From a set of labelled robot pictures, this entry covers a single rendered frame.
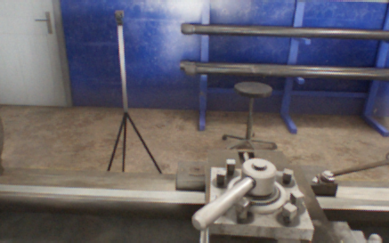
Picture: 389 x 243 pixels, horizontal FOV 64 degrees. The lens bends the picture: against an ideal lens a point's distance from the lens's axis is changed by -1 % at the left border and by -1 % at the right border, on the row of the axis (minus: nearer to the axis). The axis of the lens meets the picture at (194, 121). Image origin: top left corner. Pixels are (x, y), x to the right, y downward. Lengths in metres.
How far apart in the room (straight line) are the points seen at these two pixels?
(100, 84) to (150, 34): 0.90
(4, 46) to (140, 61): 1.61
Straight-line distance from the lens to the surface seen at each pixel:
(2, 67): 4.53
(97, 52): 4.01
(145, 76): 3.93
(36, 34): 4.20
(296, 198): 0.57
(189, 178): 1.09
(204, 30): 3.38
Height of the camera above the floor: 1.49
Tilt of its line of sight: 24 degrees down
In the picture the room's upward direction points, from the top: 1 degrees clockwise
